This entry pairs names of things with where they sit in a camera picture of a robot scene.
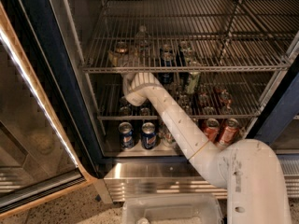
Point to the white green can left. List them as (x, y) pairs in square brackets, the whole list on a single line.
[(167, 137)]

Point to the blue pepsi can right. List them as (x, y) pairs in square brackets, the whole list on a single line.
[(148, 135)]

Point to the red soda can right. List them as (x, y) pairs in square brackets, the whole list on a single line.
[(228, 132)]

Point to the stainless steel fridge base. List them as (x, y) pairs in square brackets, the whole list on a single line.
[(159, 176)]

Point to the wire shelf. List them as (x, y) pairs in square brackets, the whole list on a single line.
[(226, 36), (217, 95)]

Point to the blue pepsi can left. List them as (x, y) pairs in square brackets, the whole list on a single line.
[(126, 135)]

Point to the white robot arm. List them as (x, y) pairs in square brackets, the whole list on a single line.
[(249, 169)]

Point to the green can middle shelf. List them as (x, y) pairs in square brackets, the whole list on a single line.
[(187, 58)]

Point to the blue can middle shelf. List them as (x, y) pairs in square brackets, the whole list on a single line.
[(166, 60)]

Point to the top wire shelf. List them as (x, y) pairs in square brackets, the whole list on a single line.
[(226, 36)]

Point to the open glass fridge door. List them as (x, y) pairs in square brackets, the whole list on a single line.
[(37, 161)]

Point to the red soda can left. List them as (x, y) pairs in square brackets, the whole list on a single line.
[(211, 129)]

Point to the clear plastic bin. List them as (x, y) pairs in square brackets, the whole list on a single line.
[(172, 209)]

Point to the middle wire shelf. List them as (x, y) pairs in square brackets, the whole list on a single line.
[(217, 95)]

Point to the blue pepsi can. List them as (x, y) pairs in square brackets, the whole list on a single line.
[(148, 135), (126, 135)]

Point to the red soda can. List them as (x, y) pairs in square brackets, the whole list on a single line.
[(211, 129), (228, 132)]

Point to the orange can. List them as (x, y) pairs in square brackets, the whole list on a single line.
[(121, 48)]

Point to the clear plastic water bottle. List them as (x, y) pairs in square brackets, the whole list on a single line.
[(142, 40)]

